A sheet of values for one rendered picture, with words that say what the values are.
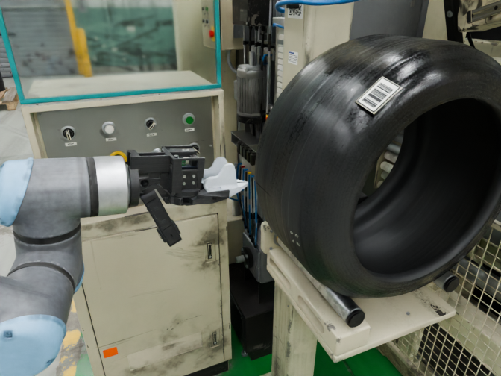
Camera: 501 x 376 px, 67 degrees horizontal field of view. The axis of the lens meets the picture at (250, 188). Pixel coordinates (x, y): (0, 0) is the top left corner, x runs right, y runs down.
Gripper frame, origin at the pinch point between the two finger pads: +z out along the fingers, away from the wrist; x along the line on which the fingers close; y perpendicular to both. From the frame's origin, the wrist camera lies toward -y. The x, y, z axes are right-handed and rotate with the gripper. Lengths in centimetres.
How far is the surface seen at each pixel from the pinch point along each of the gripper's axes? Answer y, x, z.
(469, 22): 35, 9, 63
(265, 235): -25.3, 22.5, 21.5
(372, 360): -108, 31, 96
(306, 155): 7.9, -6.5, 8.6
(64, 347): -123, 104, -32
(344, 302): -25.6, -8.5, 24.1
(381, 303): -35, -4, 43
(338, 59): 23.6, 2.7, 19.2
